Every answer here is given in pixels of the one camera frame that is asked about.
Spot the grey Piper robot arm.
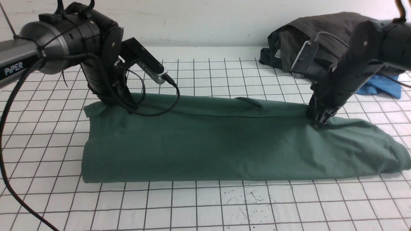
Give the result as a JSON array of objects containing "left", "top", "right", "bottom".
[{"left": 1, "top": 0, "right": 138, "bottom": 113}]

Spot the second grey Piper arm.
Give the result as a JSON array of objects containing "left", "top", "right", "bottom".
[{"left": 306, "top": 0, "right": 410, "bottom": 127}]

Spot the green long-sleeved shirt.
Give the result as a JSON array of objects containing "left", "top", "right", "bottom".
[{"left": 81, "top": 96, "right": 410, "bottom": 183}]

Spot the dark grey crumpled garment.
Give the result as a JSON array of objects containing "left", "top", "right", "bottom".
[{"left": 259, "top": 12, "right": 411, "bottom": 81}]

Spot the white grid-pattern table cloth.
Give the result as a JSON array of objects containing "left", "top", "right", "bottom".
[{"left": 2, "top": 47, "right": 411, "bottom": 231}]

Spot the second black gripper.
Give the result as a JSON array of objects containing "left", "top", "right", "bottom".
[{"left": 306, "top": 53, "right": 385, "bottom": 127}]

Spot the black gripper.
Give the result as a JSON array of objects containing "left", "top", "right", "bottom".
[{"left": 80, "top": 59, "right": 138, "bottom": 114}]

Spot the blue crumpled garment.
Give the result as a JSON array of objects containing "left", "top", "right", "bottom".
[{"left": 356, "top": 75, "right": 402, "bottom": 99}]

